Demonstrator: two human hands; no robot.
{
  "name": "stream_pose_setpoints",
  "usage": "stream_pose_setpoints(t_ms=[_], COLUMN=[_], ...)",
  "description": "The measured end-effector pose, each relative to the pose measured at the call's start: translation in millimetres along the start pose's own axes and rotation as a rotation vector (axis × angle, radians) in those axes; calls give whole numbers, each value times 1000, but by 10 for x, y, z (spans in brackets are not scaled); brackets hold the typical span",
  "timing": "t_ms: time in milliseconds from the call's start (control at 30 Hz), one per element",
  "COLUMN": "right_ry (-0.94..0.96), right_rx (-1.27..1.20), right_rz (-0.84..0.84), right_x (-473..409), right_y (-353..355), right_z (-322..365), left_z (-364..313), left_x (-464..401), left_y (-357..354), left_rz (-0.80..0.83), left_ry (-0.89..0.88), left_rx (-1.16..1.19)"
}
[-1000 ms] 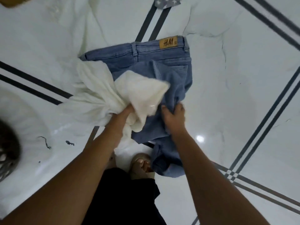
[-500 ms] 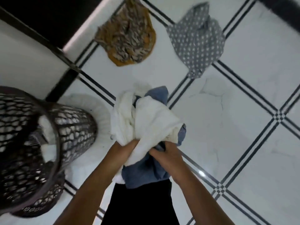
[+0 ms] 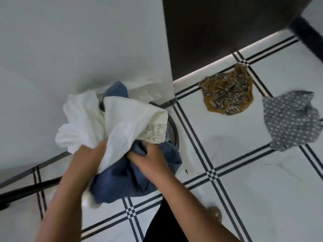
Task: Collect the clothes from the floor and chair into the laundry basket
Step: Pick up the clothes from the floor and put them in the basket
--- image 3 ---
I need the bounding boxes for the person's foot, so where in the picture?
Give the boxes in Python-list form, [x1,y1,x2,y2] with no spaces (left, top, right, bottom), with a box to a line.
[206,207,223,223]

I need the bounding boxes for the person's right forearm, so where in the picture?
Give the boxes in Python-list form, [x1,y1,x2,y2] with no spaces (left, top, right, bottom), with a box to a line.
[149,171,241,242]

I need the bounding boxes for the person's left forearm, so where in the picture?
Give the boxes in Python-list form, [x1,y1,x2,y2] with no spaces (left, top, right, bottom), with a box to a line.
[34,171,99,242]

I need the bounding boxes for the round metal laundry basket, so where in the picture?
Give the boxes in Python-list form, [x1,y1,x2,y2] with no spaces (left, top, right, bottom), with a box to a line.
[99,100,180,149]

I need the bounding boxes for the white lace-trimmed garment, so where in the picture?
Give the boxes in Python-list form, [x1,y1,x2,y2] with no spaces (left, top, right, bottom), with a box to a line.
[55,90,169,174]

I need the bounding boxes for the black metal bar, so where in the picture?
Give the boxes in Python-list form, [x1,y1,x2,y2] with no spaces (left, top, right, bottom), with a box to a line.
[0,177,63,210]

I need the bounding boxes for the orange patterned cloth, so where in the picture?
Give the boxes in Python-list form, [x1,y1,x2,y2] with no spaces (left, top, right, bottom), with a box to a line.
[199,63,254,116]

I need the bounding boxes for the person's right hand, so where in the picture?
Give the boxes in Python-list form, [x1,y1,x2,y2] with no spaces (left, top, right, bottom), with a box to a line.
[127,143,174,182]

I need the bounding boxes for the person's black trousers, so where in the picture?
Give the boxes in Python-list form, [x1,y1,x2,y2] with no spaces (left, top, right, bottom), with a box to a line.
[143,199,190,242]

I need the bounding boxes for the dark wooden door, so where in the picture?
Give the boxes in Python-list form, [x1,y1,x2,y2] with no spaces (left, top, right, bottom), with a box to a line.
[162,0,316,81]

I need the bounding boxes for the blue garment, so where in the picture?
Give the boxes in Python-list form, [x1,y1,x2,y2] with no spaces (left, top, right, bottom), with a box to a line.
[90,81,183,205]

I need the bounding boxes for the person's left hand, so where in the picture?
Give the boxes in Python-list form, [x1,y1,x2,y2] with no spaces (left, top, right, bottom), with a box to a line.
[68,140,107,183]

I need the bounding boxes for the grey polka dot cloth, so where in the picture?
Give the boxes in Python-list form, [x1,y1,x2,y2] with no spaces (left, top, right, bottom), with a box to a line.
[262,91,323,152]

